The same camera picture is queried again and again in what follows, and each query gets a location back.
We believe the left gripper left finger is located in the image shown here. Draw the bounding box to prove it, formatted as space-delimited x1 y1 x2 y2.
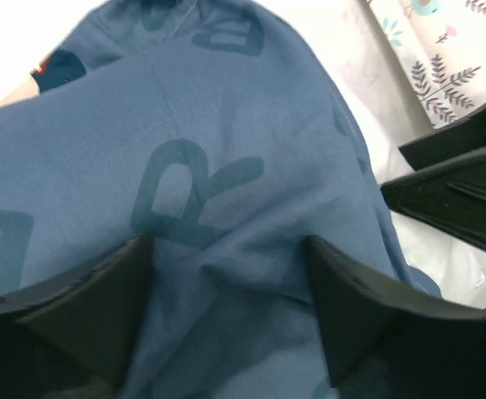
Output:
0 234 154 398

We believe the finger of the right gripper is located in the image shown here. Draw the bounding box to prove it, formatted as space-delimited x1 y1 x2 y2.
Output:
381 146 486 251
400 105 486 170

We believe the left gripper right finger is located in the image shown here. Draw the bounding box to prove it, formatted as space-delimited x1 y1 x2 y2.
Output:
307 235 486 398

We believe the blue cartoon mouse pillowcase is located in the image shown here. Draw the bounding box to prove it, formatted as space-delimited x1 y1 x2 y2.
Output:
0 0 441 399

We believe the floral deer print pillow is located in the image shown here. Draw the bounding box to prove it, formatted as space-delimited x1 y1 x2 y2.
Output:
368 0 486 130

